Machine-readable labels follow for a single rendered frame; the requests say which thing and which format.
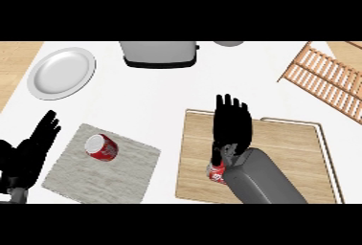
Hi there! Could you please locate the red can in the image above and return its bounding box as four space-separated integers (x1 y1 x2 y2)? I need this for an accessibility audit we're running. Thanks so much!
206 162 229 186
83 133 120 163

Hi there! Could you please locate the grey round object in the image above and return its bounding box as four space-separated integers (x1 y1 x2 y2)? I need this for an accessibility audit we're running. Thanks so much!
213 41 247 48

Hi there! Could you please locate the wooden slatted tiered shelf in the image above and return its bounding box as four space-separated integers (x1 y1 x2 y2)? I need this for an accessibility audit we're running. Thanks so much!
278 41 362 125

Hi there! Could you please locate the grey cloth placemat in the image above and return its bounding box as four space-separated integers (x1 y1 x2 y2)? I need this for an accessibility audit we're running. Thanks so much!
42 122 163 205

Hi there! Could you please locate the light wooden tray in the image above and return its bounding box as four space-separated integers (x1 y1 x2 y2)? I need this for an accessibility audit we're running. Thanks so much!
175 108 346 205

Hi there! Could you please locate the white round plate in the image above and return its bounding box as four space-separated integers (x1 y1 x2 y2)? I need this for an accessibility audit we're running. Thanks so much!
25 47 98 101

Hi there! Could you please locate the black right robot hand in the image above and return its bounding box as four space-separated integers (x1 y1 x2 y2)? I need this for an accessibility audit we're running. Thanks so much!
210 93 254 167

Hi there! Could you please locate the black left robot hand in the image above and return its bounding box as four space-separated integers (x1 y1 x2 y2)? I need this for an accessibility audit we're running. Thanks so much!
0 109 62 194

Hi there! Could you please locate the grey toaster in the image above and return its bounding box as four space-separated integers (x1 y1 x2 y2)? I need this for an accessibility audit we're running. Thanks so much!
117 41 201 69

